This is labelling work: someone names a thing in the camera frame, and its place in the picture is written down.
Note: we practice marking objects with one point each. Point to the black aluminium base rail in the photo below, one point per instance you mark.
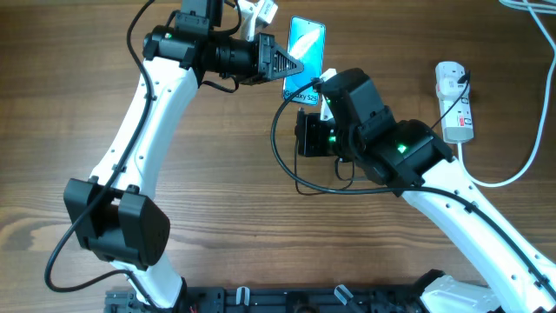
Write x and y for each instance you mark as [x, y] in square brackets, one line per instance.
[391, 298]

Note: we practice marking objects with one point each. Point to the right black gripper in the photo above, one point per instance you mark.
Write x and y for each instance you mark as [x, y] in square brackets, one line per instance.
[307, 129]

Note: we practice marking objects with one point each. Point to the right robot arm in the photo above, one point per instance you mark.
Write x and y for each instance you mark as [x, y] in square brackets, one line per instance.
[409, 160]

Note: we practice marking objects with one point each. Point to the white power strip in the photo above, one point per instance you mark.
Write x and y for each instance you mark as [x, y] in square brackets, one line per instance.
[455, 116]

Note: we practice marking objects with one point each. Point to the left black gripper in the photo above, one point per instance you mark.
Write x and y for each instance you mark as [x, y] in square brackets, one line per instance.
[264, 52]

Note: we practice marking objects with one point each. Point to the white charger plug adapter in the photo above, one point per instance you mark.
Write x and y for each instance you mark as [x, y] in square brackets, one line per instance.
[450, 87]

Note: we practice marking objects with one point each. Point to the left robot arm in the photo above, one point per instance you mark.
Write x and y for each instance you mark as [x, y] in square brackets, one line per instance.
[113, 212]

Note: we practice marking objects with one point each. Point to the teal screen Galaxy smartphone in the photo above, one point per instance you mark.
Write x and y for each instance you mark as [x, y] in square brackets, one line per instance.
[306, 43]

